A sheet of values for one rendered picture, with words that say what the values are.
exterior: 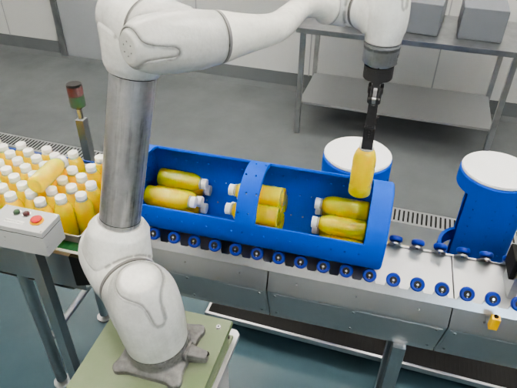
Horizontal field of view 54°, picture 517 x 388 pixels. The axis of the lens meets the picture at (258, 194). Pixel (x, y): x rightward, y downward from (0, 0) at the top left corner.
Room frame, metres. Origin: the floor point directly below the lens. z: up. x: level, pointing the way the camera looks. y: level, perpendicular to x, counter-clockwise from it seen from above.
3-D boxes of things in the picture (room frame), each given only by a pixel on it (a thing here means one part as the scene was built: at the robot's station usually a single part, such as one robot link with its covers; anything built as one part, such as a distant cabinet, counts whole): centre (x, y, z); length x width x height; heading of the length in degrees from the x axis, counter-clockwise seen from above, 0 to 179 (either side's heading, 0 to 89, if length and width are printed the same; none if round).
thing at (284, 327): (1.72, -0.53, 0.07); 1.50 x 0.52 x 0.15; 73
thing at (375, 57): (1.22, -0.30, 1.67); 0.09 x 0.09 x 0.06
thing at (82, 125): (1.92, 0.76, 0.55); 0.04 x 0.04 x 1.10; 76
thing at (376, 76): (1.22, -0.30, 1.60); 0.08 x 0.07 x 0.09; 166
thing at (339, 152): (1.78, -0.41, 1.03); 0.28 x 0.28 x 0.01
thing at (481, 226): (1.69, -0.95, 0.59); 0.28 x 0.28 x 0.88
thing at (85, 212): (1.41, 0.62, 0.98); 0.07 x 0.07 x 0.16
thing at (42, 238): (1.25, 0.75, 1.05); 0.20 x 0.10 x 0.10; 76
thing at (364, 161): (1.22, -0.30, 1.32); 0.07 x 0.07 x 0.16
